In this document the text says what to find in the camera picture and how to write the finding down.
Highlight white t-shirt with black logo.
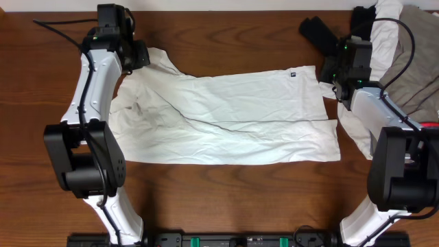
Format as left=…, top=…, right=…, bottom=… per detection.
left=109, top=48, right=340, bottom=165

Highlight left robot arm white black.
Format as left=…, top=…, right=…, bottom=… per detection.
left=43, top=3, right=150, bottom=246

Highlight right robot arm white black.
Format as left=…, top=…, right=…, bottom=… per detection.
left=331, top=38, right=438, bottom=246

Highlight black garment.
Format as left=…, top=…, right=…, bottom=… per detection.
left=299, top=5, right=377, bottom=56

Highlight white shirt in pile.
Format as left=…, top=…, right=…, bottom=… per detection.
left=318, top=0, right=404, bottom=162

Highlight khaki grey garment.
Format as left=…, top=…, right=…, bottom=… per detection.
left=378, top=4, right=438, bottom=123

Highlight navy garment with red band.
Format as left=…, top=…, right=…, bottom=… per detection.
left=421, top=122, right=439, bottom=128

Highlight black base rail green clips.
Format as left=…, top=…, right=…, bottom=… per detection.
left=66, top=228, right=412, bottom=247

